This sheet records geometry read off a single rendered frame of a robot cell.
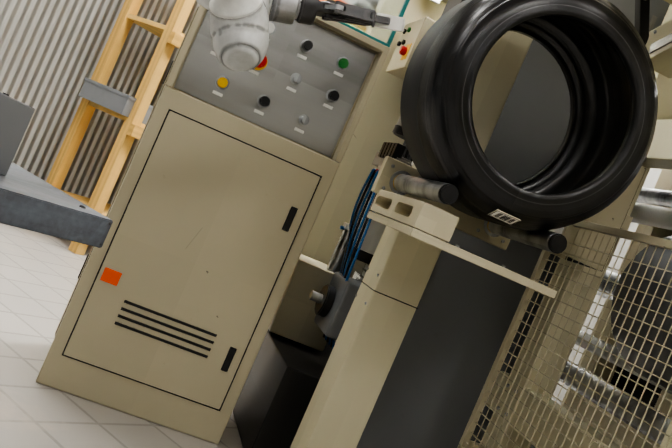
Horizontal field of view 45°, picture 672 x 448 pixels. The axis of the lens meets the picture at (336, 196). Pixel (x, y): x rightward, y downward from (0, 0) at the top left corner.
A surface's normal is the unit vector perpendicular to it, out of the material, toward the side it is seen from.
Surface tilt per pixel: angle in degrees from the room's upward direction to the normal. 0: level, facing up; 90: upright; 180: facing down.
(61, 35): 90
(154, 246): 90
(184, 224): 90
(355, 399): 90
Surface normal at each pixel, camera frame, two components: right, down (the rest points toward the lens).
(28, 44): 0.74, 0.31
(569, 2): 0.23, -0.10
